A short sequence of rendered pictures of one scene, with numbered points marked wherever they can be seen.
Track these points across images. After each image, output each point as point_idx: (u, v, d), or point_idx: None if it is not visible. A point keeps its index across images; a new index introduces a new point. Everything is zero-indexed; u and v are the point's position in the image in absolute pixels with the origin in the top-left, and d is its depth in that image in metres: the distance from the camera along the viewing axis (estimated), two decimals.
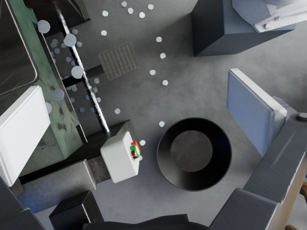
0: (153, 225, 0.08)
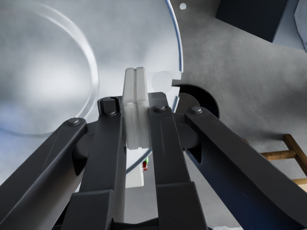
0: (153, 225, 0.08)
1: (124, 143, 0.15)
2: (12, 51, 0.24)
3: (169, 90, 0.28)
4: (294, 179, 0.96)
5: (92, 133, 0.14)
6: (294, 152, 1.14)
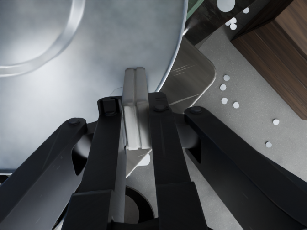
0: (153, 225, 0.08)
1: (124, 143, 0.15)
2: None
3: None
4: None
5: (92, 133, 0.14)
6: None
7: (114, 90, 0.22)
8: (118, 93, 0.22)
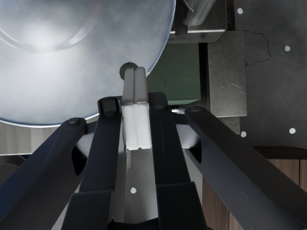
0: (153, 225, 0.08)
1: (124, 143, 0.15)
2: (30, 12, 0.29)
3: None
4: None
5: (92, 133, 0.14)
6: None
7: None
8: None
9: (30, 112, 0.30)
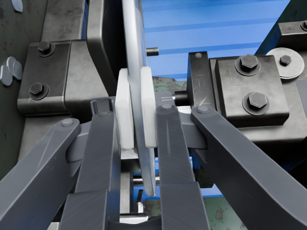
0: (153, 225, 0.08)
1: (117, 143, 0.15)
2: (144, 62, 0.29)
3: None
4: None
5: (86, 133, 0.14)
6: None
7: None
8: None
9: (134, 100, 0.20)
